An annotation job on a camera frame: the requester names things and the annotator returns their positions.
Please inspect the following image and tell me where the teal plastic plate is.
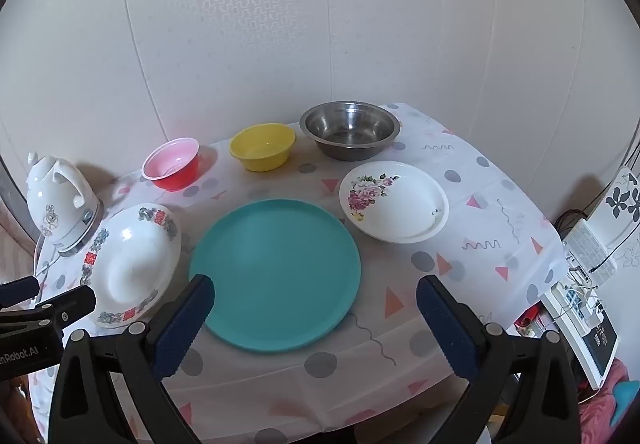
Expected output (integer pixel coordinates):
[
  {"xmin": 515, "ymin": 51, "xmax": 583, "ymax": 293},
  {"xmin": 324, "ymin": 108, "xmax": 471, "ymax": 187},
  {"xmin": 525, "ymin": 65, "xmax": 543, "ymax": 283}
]
[{"xmin": 188, "ymin": 199, "xmax": 362, "ymax": 354}]

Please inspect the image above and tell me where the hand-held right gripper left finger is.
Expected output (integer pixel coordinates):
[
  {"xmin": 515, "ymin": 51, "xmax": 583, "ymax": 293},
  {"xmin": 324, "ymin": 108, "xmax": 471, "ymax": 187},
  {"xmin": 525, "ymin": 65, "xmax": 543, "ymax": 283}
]
[{"xmin": 47, "ymin": 274, "xmax": 216, "ymax": 444}]

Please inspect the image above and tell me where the white rose print plate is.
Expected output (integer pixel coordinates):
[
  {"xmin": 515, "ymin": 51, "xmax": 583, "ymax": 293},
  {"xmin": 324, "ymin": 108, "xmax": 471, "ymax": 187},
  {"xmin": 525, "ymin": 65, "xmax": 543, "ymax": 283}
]
[{"xmin": 339, "ymin": 161, "xmax": 450, "ymax": 243}]

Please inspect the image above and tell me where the yellow plastic bowl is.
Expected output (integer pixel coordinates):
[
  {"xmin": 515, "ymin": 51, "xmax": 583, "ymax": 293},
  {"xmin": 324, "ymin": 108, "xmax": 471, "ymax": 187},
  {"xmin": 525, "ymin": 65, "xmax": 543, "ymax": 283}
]
[{"xmin": 229, "ymin": 123, "xmax": 297, "ymax": 172}]

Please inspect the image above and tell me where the white patterned plastic tablecloth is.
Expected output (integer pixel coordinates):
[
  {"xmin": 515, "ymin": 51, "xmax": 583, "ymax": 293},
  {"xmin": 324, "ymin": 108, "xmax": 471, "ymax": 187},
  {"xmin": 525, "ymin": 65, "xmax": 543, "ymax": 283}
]
[{"xmin": 27, "ymin": 102, "xmax": 571, "ymax": 444}]

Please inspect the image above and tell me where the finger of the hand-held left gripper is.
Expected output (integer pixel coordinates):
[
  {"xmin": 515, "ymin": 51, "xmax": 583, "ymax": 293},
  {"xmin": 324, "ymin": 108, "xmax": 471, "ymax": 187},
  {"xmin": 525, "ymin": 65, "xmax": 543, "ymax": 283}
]
[
  {"xmin": 0, "ymin": 284, "xmax": 97, "ymax": 332},
  {"xmin": 0, "ymin": 275, "xmax": 41, "ymax": 311}
]

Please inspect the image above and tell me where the stainless steel bowl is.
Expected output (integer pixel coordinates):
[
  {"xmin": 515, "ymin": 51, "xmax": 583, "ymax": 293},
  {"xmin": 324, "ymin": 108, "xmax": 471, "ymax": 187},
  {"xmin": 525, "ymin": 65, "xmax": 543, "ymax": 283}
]
[{"xmin": 299, "ymin": 101, "xmax": 402, "ymax": 161}]

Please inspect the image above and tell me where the white dragon pattern plate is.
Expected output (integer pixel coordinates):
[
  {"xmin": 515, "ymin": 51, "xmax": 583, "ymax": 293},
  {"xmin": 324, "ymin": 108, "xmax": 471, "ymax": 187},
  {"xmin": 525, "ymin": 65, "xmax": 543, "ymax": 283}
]
[{"xmin": 80, "ymin": 203, "xmax": 182, "ymax": 329}]

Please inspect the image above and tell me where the pink cloth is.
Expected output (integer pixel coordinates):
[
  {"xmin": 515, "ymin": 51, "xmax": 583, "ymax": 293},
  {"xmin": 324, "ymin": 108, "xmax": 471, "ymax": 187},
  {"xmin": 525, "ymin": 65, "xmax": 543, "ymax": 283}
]
[{"xmin": 577, "ymin": 359, "xmax": 640, "ymax": 444}]

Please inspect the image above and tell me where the white floral print box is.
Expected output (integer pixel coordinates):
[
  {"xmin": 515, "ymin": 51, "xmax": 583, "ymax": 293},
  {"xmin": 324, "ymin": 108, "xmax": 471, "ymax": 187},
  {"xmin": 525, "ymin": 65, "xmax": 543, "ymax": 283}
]
[{"xmin": 585, "ymin": 166, "xmax": 640, "ymax": 269}]

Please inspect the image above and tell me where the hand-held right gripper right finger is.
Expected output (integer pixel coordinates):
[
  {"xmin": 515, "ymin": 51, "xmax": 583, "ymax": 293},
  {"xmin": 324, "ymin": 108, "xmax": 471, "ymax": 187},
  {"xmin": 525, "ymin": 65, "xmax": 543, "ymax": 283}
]
[{"xmin": 416, "ymin": 275, "xmax": 583, "ymax": 444}]

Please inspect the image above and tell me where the red plastic bowl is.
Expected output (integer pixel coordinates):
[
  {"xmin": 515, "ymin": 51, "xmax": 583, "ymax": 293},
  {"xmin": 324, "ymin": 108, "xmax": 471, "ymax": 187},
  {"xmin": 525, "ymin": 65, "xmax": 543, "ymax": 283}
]
[{"xmin": 142, "ymin": 137, "xmax": 201, "ymax": 191}]

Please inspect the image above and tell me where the white printed carton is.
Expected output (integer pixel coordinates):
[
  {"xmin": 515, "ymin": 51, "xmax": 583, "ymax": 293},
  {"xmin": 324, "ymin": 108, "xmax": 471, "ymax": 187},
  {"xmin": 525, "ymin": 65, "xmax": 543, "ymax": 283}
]
[{"xmin": 562, "ymin": 219, "xmax": 617, "ymax": 285}]

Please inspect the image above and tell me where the white ceramic electric kettle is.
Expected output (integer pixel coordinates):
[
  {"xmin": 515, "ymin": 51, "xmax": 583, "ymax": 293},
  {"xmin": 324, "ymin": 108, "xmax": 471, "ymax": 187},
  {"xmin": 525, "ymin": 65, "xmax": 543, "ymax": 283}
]
[{"xmin": 26, "ymin": 152, "xmax": 104, "ymax": 255}]

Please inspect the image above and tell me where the white kettle power cord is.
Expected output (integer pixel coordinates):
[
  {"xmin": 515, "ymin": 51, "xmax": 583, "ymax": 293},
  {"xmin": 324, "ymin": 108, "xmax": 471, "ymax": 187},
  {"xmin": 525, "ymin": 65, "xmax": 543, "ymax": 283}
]
[{"xmin": 31, "ymin": 236, "xmax": 63, "ymax": 285}]

